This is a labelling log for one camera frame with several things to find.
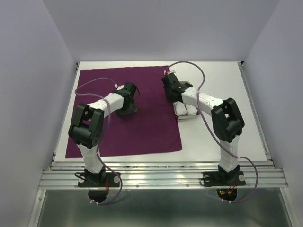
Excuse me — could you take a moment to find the white gauze pad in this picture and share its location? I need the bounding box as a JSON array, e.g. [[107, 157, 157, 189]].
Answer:
[[173, 102, 187, 116], [185, 104, 198, 116]]

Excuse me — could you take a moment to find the stainless steel tray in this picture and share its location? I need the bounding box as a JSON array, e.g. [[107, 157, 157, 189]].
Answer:
[[173, 92, 199, 120]]

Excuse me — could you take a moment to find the purple cloth mat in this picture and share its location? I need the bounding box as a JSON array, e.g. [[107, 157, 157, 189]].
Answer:
[[65, 66, 182, 158]]

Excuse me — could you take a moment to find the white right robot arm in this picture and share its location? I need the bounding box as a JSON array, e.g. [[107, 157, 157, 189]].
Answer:
[[161, 72, 246, 187]]

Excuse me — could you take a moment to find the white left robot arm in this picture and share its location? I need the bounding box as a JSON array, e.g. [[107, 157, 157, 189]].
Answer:
[[68, 82, 139, 187]]

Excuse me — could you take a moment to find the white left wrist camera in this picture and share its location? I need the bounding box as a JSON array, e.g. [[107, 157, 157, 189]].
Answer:
[[115, 84, 124, 90]]

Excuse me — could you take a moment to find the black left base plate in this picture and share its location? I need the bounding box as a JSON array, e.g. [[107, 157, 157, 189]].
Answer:
[[74, 170, 123, 206]]

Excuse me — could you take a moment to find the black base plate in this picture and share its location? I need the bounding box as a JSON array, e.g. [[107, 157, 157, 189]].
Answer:
[[199, 168, 246, 202], [74, 170, 123, 206]]

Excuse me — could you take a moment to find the aluminium front rail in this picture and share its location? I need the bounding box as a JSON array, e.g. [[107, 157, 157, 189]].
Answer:
[[38, 160, 288, 190]]

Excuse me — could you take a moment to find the aluminium rail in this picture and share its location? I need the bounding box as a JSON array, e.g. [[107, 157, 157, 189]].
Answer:
[[38, 160, 288, 190], [237, 61, 275, 168]]

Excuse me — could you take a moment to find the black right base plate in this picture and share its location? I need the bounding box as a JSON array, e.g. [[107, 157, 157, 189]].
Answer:
[[199, 168, 246, 202]]

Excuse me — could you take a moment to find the aluminium right side rail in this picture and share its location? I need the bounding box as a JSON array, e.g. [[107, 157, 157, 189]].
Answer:
[[237, 61, 275, 168]]

